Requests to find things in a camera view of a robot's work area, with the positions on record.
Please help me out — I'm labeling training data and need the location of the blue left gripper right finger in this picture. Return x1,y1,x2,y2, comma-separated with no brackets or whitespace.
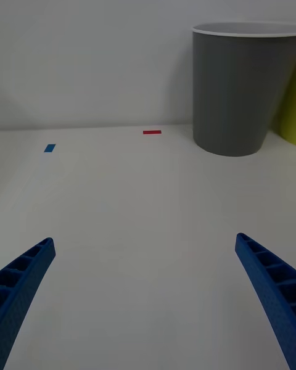
234,232,296,370

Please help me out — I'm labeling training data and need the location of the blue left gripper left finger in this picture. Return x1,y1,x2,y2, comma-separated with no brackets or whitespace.
0,237,57,370

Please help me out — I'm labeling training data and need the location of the yellow-green plastic bin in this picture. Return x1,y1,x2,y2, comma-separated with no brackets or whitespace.
279,67,296,145

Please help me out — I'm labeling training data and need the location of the grey plastic bin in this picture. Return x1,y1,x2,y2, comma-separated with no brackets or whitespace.
192,22,296,157

